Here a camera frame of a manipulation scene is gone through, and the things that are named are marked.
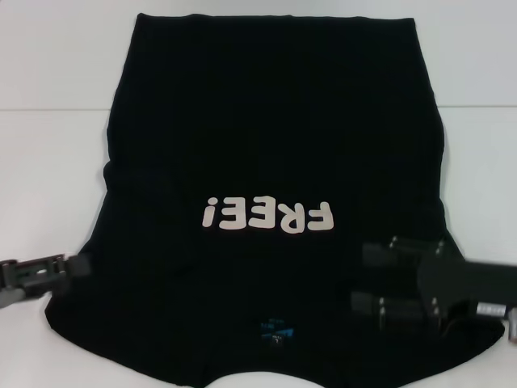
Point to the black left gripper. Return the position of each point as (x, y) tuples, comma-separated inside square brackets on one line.
[(32, 275)]

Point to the black t-shirt with FREE print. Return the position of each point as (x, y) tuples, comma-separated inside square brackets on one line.
[(258, 121)]

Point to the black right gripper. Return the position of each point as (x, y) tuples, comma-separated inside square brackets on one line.
[(464, 283)]

